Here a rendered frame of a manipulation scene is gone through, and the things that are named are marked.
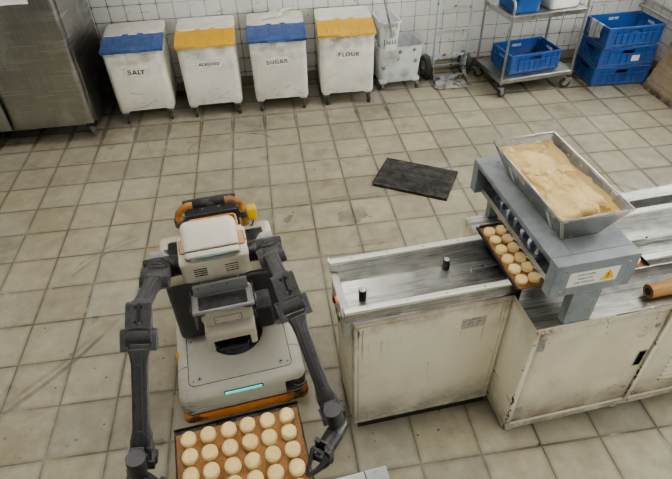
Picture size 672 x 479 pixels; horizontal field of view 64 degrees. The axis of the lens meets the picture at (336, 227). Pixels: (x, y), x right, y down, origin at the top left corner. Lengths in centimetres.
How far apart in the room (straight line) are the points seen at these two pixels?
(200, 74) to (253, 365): 319
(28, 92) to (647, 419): 503
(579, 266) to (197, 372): 181
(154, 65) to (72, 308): 245
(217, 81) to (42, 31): 145
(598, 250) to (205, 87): 401
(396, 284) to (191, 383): 113
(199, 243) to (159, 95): 347
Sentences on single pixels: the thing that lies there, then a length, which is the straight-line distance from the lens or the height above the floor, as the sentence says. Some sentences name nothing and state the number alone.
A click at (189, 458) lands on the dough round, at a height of 93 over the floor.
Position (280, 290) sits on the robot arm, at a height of 125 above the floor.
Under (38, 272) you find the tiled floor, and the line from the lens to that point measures 413.
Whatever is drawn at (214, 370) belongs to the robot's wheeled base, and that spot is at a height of 28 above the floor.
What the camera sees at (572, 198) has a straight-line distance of 215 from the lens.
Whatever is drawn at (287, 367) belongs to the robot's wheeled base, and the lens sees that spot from 274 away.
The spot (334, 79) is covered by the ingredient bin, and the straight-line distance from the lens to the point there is 533.
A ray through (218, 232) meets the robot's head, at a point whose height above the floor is 121.
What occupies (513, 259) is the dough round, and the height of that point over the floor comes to 92.
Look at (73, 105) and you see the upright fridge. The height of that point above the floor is 37.
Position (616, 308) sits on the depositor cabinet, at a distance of 245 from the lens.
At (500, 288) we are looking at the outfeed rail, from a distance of 230.
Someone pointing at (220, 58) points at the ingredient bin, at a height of 58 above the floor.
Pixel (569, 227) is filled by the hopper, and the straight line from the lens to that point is 206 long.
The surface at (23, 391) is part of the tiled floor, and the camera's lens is 347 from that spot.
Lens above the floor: 250
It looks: 40 degrees down
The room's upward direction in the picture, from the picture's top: 2 degrees counter-clockwise
